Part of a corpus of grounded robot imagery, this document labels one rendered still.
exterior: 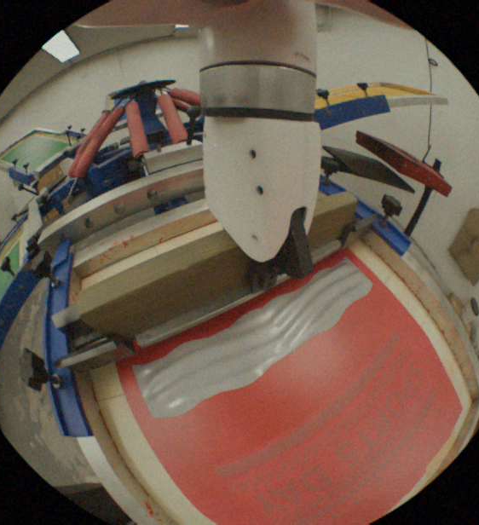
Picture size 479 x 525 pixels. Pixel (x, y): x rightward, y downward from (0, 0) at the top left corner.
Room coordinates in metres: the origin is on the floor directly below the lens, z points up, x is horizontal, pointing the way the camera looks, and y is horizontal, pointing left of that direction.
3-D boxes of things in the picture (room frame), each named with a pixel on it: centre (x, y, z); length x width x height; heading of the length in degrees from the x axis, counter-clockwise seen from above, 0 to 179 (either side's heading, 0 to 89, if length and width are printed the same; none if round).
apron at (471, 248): (0.47, -2.08, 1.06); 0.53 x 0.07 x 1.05; 30
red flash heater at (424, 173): (0.88, -1.00, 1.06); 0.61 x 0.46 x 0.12; 90
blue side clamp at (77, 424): (0.03, 0.25, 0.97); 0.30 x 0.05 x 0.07; 30
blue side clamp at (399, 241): (0.31, -0.23, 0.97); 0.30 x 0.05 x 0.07; 30
